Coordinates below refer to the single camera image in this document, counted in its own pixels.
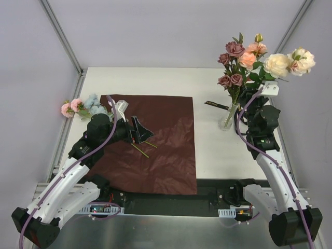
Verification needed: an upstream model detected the left white cable duct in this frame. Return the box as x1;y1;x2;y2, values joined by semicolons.
76;204;125;215

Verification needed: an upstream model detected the aluminium front rail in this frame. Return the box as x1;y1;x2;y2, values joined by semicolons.
32;182;314;210

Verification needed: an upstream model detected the clear glass vase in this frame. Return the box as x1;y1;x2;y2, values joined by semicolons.
218;103;240;131

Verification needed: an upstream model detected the white cable duct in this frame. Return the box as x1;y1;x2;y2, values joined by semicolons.
76;204;125;215
218;207;237;218

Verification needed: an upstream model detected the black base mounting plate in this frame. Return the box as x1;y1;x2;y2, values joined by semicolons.
97;179;250;217

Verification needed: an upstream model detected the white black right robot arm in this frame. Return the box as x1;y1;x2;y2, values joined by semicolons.
233;85;323;248

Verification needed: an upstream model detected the dark green printed ribbon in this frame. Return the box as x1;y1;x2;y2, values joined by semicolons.
203;100;250;135

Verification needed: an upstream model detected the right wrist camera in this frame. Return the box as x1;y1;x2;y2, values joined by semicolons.
258;83;280;98

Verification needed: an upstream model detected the aluminium corner frame post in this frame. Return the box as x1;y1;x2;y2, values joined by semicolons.
275;1;313;54

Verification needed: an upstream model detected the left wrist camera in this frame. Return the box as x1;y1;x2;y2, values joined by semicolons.
108;99;129;121

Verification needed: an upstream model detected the right white cable duct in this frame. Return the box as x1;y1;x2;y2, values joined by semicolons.
218;207;237;218

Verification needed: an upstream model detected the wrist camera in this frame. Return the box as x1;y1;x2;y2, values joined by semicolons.
108;99;129;121
258;83;280;98

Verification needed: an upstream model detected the pink artificial flower stem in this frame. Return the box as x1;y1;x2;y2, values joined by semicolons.
61;98;150;158

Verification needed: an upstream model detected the red paper flower wrapping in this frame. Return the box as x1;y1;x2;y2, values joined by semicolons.
86;94;197;195

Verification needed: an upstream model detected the light blue artificial flower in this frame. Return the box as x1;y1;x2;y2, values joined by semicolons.
83;93;158;149

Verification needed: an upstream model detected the cream bud flower stem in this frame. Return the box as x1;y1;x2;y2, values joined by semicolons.
246;47;316;89

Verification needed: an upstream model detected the mauve artificial flower stem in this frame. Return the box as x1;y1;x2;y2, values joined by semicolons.
217;32;254;128

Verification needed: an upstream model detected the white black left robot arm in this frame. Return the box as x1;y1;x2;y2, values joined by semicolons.
11;114;154;248

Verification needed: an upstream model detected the left aluminium frame post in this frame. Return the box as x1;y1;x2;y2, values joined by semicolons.
39;0;84;76

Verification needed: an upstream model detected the peach artificial flower stem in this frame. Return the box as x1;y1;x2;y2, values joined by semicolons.
238;33;267;71

